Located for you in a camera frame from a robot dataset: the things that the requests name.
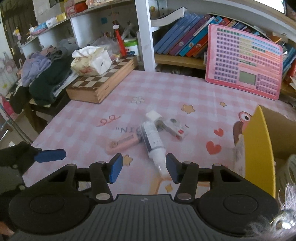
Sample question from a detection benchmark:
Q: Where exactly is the white tube with cap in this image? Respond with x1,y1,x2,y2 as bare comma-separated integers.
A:
140,121,169,178

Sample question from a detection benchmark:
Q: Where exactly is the small white red box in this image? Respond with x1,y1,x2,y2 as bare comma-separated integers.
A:
163,118,189,141

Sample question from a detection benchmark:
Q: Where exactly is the white charger plug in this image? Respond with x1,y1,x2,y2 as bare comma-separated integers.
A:
145,110,164,127

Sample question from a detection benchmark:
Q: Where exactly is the pink checkered table mat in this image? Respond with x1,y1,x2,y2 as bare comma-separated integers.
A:
24,71,295,195

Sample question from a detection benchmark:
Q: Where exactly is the wooden chess board box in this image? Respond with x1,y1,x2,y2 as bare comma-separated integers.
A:
66,56,138,103

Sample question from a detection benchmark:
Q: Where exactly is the pile of dark clothes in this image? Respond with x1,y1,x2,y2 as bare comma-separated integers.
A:
10,39,79,114

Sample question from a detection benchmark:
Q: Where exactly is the yellow cardboard box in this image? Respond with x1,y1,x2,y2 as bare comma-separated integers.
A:
243,105,295,197

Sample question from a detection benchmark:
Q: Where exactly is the grey tape roll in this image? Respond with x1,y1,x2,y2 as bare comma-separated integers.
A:
275,154,295,198

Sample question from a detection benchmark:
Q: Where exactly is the floral tissue pack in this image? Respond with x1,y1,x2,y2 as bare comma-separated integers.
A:
71,46,112,76

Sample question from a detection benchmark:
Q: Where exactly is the pink keyboard learning tablet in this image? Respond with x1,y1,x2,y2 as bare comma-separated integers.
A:
205,24,283,100

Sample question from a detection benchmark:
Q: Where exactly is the red pen with white top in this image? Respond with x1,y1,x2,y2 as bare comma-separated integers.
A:
112,24,127,57

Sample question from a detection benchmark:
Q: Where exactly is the row of blue books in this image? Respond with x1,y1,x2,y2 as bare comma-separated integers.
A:
154,12,263,56

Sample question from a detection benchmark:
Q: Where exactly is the white bookshelf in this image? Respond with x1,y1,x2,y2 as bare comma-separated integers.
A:
19,0,296,72

